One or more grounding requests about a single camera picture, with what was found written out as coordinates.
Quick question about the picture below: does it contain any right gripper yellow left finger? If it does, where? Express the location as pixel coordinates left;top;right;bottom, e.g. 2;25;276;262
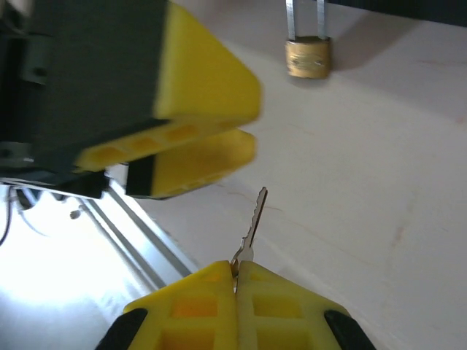
95;260;240;350

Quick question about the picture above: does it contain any small silver key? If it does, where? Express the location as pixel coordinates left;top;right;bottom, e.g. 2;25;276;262
230;186;269;295

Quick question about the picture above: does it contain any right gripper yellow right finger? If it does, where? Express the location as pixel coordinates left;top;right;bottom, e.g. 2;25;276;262
235;260;377;350

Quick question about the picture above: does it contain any brass padlock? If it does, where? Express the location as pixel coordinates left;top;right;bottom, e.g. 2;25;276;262
284;0;333;80

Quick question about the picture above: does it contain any long aluminium base rail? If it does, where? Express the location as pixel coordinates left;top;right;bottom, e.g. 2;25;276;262
71;182;205;292

